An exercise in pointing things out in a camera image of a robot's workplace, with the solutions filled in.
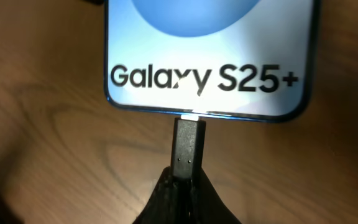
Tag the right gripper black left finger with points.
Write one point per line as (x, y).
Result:
(166, 204)

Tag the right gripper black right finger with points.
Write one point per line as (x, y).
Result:
(206, 205)

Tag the blue Galaxy smartphone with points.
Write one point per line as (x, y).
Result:
(245, 60)

